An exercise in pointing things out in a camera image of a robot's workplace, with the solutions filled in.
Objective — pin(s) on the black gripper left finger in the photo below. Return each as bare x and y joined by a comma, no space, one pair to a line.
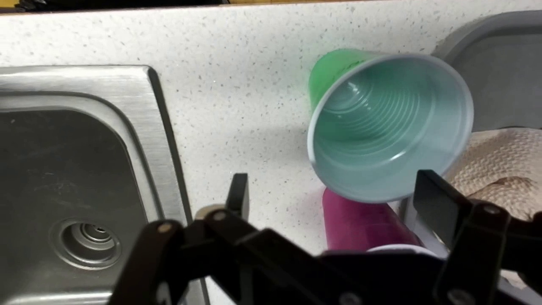
225,264

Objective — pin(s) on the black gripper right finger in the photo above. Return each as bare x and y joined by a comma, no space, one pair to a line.
474,242

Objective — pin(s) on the purple plastic cup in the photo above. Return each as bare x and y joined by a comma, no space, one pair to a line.
355,225

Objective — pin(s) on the grey plastic tray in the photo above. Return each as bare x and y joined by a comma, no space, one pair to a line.
501,73

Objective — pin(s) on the beige cloth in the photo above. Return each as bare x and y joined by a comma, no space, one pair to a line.
501,162

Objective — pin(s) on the stainless steel double sink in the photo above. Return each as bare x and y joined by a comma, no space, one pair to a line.
68,169

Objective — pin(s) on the green plastic cup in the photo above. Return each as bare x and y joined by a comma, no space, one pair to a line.
389,124

